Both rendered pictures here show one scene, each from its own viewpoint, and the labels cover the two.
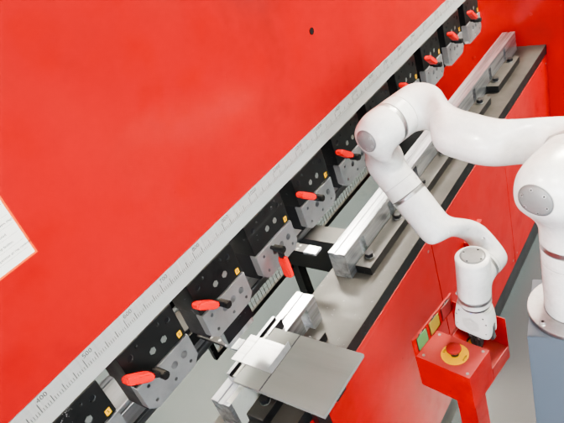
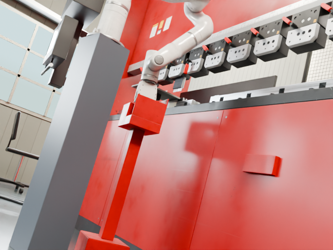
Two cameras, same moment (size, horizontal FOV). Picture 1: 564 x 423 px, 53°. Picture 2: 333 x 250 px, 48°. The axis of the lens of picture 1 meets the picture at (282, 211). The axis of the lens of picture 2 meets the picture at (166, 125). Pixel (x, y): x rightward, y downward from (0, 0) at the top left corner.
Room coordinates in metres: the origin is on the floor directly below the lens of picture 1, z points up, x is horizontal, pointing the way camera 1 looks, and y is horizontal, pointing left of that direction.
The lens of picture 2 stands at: (1.64, -2.07, 0.36)
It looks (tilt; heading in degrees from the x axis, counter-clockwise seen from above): 11 degrees up; 105
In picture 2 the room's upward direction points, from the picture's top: 16 degrees clockwise
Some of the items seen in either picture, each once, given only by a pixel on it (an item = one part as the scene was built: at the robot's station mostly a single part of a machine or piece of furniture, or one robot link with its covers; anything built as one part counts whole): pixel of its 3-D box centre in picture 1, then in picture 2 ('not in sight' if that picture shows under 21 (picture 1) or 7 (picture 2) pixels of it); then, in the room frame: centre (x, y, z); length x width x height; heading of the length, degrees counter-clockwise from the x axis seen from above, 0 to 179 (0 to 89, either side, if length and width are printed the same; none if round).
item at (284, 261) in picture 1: (282, 261); (187, 66); (1.12, 0.04, 1.18); 0.04 x 0.02 x 0.10; 44
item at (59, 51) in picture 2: not in sight; (59, 43); (-0.20, 0.66, 1.42); 0.45 x 0.12 x 0.36; 130
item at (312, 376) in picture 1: (297, 368); (155, 92); (0.95, 0.09, 1.00); 0.26 x 0.18 x 0.01; 44
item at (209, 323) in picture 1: (210, 288); (181, 67); (1.04, 0.21, 1.24); 0.15 x 0.09 x 0.17; 134
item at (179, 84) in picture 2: (235, 321); (179, 85); (1.06, 0.20, 1.11); 0.10 x 0.02 x 0.10; 134
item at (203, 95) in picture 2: not in sight; (214, 111); (1.26, 0.72, 1.12); 1.13 x 0.02 x 0.44; 134
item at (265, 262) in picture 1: (260, 234); (199, 62); (1.18, 0.07, 1.24); 0.15 x 0.09 x 0.17; 134
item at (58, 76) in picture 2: not in sight; (71, 38); (-0.17, 0.76, 1.52); 0.51 x 0.25 x 0.85; 130
